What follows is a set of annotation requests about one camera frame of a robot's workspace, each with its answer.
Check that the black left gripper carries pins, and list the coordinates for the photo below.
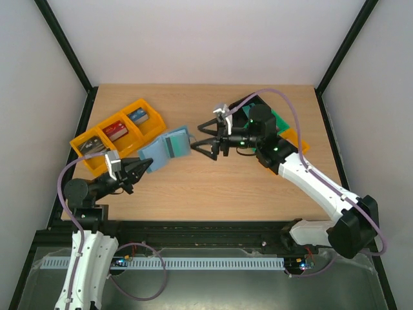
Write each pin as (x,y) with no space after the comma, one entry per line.
(124,176)

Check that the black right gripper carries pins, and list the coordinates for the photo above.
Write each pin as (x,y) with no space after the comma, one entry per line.
(221,139)

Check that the blue card holder wallet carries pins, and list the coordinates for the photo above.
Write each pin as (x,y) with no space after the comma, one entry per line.
(167,146)

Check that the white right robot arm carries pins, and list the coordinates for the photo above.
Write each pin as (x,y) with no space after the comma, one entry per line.
(353,220)

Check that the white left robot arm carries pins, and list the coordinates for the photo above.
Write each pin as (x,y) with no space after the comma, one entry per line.
(92,246)

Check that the teal cards in black bin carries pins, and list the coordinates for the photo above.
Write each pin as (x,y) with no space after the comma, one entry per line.
(246,109)

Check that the red cards stack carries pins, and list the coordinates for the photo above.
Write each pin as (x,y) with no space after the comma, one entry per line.
(115,131)

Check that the black VIP cards stack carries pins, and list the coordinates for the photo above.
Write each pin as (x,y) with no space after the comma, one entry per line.
(91,145)

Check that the blue cards stack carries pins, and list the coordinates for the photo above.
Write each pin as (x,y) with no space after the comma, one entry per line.
(138,116)

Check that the black storage bin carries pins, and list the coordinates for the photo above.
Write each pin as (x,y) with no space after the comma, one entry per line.
(239,120)

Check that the orange triple bin left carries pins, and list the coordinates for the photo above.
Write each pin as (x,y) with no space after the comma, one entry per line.
(138,135)

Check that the green storage bin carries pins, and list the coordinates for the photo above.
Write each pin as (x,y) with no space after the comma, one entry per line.
(282,125)

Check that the orange storage bin right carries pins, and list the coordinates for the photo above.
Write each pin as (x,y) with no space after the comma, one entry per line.
(300,142)

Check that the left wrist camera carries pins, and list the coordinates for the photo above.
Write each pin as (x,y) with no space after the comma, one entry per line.
(113,163)

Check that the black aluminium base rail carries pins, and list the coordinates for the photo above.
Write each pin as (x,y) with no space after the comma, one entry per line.
(265,237)

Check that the white slotted cable duct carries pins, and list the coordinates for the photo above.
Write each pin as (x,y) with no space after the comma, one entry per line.
(201,264)

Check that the black frame post left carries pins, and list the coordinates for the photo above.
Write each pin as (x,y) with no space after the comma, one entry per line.
(61,38)

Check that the black frame post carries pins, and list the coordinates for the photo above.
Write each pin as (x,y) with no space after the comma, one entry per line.
(61,38)
(346,44)

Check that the black frame post right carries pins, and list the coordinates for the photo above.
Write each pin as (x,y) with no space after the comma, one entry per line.
(346,44)

